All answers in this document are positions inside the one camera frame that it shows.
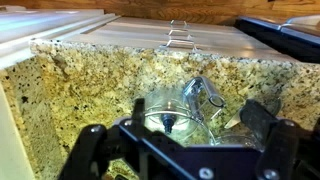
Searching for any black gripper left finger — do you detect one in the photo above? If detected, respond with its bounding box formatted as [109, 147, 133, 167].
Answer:
[58, 98, 148, 180]

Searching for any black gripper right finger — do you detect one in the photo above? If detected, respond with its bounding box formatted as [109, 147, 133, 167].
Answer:
[239, 99, 320, 180]

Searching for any clear food processor bowl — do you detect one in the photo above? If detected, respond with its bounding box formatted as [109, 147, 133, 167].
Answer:
[141, 75, 228, 148]

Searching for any stainless steel gas stove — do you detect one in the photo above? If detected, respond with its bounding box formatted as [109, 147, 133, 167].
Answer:
[234, 14, 320, 64]

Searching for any base cabinet with drawers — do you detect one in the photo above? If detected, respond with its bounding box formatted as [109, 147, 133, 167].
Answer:
[31, 16, 298, 63]

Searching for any metal drawer handle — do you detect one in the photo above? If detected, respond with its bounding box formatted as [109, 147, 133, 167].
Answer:
[159, 19, 198, 51]

